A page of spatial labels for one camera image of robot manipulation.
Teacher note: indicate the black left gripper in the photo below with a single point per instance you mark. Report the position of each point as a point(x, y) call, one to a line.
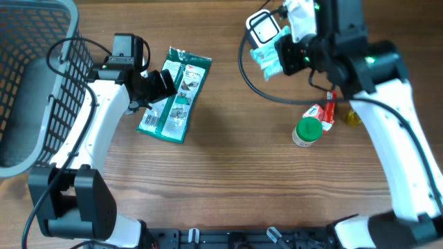
point(152, 89)

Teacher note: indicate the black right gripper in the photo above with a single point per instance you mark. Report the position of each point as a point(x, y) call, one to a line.
point(286, 49)

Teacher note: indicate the green 3M glove package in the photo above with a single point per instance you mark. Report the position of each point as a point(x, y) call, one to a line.
point(168, 119)

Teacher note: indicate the light teal wipes packet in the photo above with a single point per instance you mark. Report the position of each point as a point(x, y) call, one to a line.
point(267, 56)

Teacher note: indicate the red tissue packet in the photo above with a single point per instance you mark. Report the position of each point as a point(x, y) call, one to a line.
point(315, 111)

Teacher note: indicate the red stick sachet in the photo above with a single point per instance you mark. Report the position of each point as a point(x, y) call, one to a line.
point(328, 117)

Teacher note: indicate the yellow liquid Vim bottle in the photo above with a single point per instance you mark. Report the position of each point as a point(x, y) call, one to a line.
point(352, 119)

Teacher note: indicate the red-lidded white cup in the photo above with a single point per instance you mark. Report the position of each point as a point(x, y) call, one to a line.
point(307, 132)

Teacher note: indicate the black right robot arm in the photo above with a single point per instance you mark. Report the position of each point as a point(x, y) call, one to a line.
point(332, 37)

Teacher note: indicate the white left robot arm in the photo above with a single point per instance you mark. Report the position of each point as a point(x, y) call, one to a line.
point(70, 197)

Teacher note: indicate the white barcode scanner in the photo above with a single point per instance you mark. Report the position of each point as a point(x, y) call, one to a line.
point(261, 28)

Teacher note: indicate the grey plastic mesh basket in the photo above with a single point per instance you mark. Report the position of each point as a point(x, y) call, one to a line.
point(42, 58)

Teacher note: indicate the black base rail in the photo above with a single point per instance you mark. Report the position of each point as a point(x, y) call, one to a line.
point(270, 238)

